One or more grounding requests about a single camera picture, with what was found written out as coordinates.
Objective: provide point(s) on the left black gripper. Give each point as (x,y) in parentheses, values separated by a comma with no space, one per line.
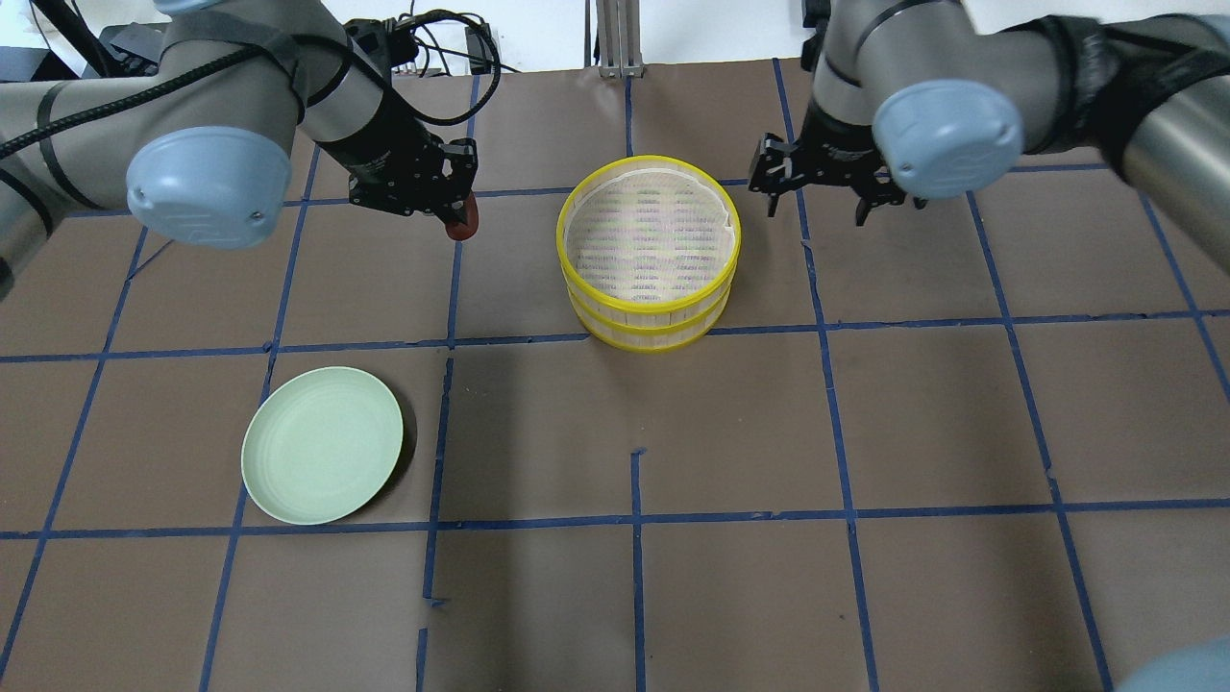
(377,146)

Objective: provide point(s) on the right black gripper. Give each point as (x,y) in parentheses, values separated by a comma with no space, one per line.
(834,146)

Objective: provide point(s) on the brown bun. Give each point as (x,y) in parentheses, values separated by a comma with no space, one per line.
(463,219)

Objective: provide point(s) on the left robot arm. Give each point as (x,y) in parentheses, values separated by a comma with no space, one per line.
(200,152)

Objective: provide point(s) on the light green plate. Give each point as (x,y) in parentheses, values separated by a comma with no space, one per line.
(322,445)

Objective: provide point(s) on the aluminium frame post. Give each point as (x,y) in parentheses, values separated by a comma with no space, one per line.
(618,40)

